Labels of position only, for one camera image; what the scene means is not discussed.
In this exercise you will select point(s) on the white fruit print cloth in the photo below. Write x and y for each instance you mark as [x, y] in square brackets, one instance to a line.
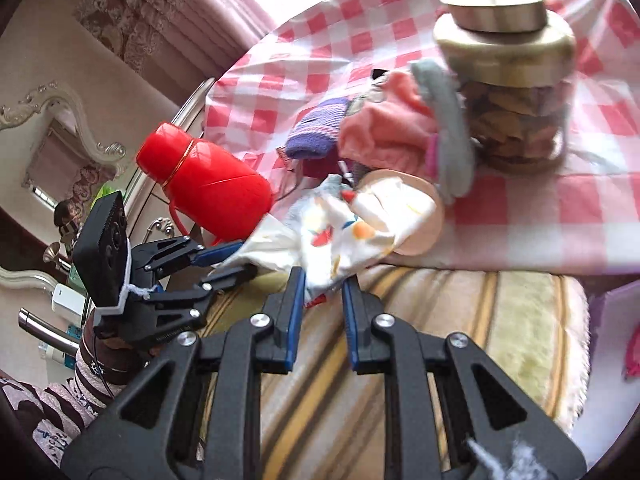
[321, 235]

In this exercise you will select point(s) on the purple white cardboard box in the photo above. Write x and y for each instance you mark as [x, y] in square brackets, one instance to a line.
[613, 385]

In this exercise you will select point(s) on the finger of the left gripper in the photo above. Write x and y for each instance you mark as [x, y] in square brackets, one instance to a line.
[195, 301]
[153, 261]

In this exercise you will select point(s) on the pink checkered plastic tablecloth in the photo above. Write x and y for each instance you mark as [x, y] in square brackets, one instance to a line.
[558, 189]

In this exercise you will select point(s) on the round beige pad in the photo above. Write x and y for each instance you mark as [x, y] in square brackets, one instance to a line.
[406, 206]

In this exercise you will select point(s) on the ornate white mirror frame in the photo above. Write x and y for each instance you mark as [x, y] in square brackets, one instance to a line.
[50, 153]

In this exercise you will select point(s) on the glass jar with gold lid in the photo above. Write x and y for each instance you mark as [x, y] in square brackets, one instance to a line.
[515, 64]

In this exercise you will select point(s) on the striped beige sofa cushion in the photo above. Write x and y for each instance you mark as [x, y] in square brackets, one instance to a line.
[369, 398]

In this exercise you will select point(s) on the pink plush fabric item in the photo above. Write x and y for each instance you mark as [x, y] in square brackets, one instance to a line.
[389, 126]

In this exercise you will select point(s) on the purple knitted hat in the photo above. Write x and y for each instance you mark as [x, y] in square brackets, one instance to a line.
[315, 135]

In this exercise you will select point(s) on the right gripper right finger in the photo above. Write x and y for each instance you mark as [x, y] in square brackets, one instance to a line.
[450, 411]

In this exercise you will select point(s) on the person's left forearm sleeve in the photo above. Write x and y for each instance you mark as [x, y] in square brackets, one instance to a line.
[47, 420]

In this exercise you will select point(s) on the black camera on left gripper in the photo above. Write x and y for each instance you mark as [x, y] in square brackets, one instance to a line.
[101, 252]

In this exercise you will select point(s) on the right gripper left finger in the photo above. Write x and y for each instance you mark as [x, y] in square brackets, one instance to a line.
[194, 411]

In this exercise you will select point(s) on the red plastic thermos jug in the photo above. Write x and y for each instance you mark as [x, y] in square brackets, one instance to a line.
[205, 182]

